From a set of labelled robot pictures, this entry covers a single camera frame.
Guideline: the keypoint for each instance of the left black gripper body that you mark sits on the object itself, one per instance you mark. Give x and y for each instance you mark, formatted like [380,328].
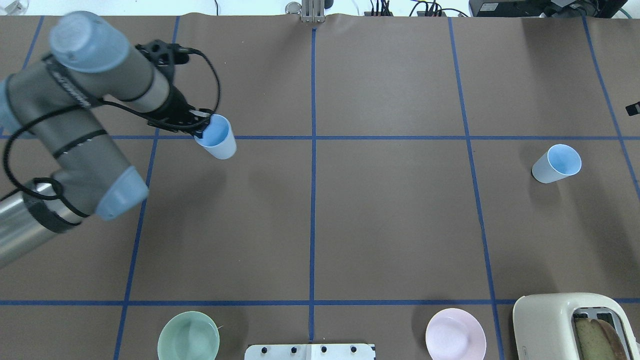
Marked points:
[178,104]

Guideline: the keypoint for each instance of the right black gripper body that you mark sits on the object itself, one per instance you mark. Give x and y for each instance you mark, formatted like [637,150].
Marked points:
[631,109]

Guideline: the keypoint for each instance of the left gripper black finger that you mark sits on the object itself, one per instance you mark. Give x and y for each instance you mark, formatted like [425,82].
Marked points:
[199,132]

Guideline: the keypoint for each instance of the light blue cup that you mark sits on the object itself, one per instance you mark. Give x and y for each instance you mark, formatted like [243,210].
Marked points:
[559,162]
[218,139]

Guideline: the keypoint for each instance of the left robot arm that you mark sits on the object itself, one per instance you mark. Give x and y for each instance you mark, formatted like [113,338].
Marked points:
[90,64]

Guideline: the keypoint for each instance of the black monitor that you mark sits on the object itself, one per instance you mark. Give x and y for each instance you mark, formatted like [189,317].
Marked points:
[604,9]

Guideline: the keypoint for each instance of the green bowl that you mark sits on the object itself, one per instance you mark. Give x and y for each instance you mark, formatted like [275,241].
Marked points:
[190,335]

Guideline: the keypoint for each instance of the cream toaster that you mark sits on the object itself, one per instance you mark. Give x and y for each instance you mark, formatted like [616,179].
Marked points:
[544,324]

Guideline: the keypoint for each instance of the bread slice in toaster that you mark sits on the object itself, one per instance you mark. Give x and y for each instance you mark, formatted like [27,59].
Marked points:
[598,340]

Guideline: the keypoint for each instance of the pink bowl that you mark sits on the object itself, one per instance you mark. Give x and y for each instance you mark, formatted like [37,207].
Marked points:
[455,334]

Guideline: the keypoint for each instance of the aluminium frame post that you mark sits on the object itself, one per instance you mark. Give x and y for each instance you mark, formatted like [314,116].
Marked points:
[312,11]

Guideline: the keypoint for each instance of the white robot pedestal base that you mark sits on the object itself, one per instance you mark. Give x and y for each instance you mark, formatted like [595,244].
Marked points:
[311,351]

